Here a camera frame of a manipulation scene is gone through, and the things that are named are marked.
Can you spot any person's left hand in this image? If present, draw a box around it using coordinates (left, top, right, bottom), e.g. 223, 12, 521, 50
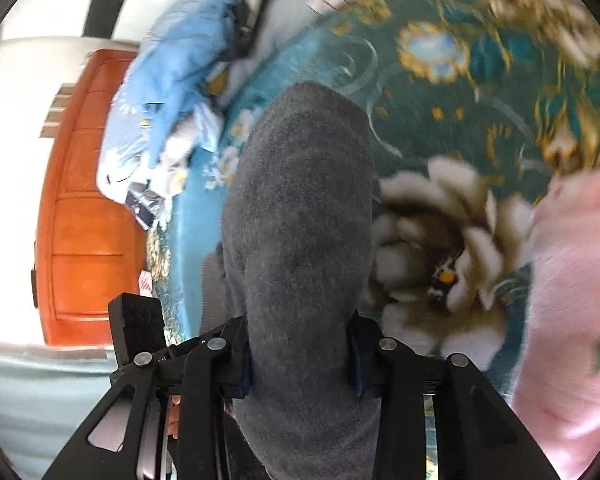
166, 394, 183, 441

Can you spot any teal floral blanket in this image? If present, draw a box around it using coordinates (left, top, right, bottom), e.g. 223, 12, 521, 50
145, 0, 600, 480

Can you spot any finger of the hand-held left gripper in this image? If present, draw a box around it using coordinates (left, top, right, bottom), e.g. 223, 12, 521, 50
109, 292, 163, 376

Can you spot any carved wooden headboard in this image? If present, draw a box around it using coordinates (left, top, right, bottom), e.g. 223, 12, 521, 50
32, 49, 153, 348

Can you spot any black smartphone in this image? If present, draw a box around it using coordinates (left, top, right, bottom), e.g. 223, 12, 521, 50
124, 187, 158, 231

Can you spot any blue garment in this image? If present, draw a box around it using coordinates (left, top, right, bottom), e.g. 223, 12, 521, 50
122, 0, 253, 171

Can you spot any pale blue cloth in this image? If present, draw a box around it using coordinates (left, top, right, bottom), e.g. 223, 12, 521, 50
0, 342, 118, 466

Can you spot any light grey garment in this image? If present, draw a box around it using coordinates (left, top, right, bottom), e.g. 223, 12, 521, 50
96, 0, 416, 206

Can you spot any black and white garment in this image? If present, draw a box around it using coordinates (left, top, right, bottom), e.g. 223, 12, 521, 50
227, 0, 281, 56

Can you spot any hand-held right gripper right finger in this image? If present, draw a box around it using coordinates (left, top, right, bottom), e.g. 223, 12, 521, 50
347, 310, 563, 480

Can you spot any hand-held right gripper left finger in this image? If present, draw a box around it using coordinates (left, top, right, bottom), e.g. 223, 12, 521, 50
45, 315, 253, 480

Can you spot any grey wall fixture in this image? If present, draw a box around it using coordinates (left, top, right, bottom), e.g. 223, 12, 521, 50
39, 81, 76, 139

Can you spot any pink fleece cloth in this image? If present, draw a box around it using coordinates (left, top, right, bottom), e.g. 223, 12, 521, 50
510, 160, 600, 480

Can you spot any beige fuzzy sweater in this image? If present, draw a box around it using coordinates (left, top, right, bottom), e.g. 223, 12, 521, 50
155, 122, 193, 196

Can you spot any pale grey-blue garment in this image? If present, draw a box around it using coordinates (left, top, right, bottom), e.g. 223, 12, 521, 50
192, 102, 228, 153

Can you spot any white wardrobe with black stripe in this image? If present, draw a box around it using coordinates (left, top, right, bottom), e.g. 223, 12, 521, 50
0, 0, 241, 46

